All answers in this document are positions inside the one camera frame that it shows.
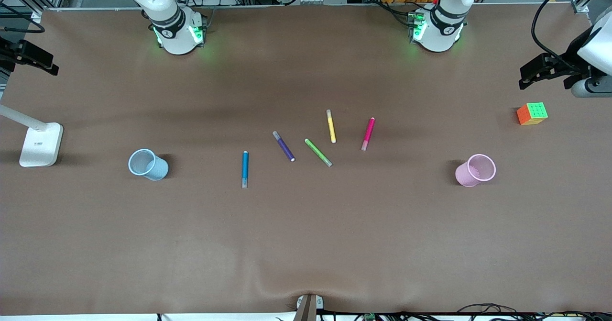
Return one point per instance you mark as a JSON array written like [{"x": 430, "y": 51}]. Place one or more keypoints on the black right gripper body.
[{"x": 10, "y": 51}]

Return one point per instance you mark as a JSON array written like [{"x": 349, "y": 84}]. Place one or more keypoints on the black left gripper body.
[{"x": 572, "y": 59}]

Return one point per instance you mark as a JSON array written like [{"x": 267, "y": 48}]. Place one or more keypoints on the pink marker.
[{"x": 368, "y": 132}]

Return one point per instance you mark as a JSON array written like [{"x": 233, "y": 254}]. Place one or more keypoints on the blue marker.
[{"x": 245, "y": 168}]

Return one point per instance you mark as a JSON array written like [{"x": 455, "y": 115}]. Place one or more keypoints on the colourful puzzle cube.
[{"x": 531, "y": 114}]

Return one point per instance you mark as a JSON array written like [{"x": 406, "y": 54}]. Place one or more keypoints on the white lamp stand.
[{"x": 40, "y": 144}]

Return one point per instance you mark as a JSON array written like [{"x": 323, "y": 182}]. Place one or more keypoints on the pink mesh cup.
[{"x": 466, "y": 175}]

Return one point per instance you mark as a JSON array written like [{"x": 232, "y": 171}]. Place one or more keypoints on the light blue mesh cup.
[{"x": 155, "y": 170}]

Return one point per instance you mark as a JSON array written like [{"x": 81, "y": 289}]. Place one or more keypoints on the yellow marker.
[{"x": 331, "y": 127}]

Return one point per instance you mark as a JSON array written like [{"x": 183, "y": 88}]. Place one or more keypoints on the green marker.
[{"x": 318, "y": 152}]

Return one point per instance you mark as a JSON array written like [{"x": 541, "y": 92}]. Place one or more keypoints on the purple marker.
[{"x": 284, "y": 147}]

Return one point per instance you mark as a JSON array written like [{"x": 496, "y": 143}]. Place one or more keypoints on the brown table cover cloth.
[{"x": 306, "y": 239}]

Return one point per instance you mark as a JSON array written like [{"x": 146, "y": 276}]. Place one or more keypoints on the green terminal connector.
[{"x": 369, "y": 317}]

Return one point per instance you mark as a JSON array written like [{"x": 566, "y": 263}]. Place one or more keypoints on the silver corner bracket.
[
  {"x": 36, "y": 16},
  {"x": 580, "y": 7}
]

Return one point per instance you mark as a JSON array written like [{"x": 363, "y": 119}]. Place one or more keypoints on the brown camera mount post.
[{"x": 307, "y": 309}]

